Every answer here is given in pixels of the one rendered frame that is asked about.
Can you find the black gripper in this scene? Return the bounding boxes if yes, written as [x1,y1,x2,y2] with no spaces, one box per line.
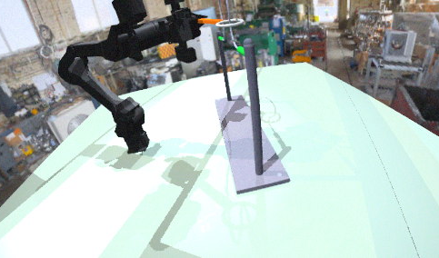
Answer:
[152,0,208,64]

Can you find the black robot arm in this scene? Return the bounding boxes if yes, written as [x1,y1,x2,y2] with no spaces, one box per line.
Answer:
[58,0,201,154]

